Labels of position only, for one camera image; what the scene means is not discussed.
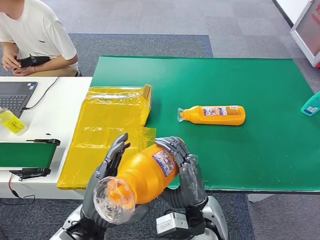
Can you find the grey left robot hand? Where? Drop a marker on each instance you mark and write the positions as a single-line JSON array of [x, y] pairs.
[[109, 162]]

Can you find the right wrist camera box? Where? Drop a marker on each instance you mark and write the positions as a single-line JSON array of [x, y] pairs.
[[172, 225]]

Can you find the teal plastic bottle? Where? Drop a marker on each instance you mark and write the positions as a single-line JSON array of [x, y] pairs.
[[312, 106]]

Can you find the person's right hand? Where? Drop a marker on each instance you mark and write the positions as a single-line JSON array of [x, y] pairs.
[[11, 61]]

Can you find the person's left hand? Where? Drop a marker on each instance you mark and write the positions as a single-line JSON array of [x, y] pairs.
[[25, 71]]

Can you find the person's right forearm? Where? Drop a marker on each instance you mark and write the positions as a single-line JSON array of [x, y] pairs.
[[10, 48]]

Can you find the person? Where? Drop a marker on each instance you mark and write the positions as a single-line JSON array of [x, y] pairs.
[[37, 30]]

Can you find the small green belt conveyor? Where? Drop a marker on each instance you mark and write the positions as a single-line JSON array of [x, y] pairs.
[[25, 154]]

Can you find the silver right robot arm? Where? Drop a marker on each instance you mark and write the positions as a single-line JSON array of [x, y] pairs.
[[215, 218]]

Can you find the clear bottle yellow label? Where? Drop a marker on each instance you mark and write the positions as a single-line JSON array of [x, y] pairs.
[[12, 123]]

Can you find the black handheld controller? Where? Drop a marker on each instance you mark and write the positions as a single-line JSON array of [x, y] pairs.
[[35, 60]]

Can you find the yellow plastic-wrapped cardboard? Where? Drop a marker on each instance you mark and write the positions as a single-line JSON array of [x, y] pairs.
[[100, 116]]

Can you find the dark grey laptop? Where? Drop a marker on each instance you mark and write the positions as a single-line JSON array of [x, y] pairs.
[[15, 96]]

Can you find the green table mat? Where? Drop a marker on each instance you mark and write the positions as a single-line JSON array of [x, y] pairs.
[[250, 159]]

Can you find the person's left forearm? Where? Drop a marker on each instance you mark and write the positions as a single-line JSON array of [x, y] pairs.
[[57, 63]]

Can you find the orange detergent bottle clear cap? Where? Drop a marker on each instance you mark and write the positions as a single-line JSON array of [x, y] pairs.
[[197, 119], [145, 175]]

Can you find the white framed display board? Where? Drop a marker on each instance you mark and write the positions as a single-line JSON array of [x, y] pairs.
[[309, 30]]

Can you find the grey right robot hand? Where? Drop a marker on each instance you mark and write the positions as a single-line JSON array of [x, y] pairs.
[[192, 179]]

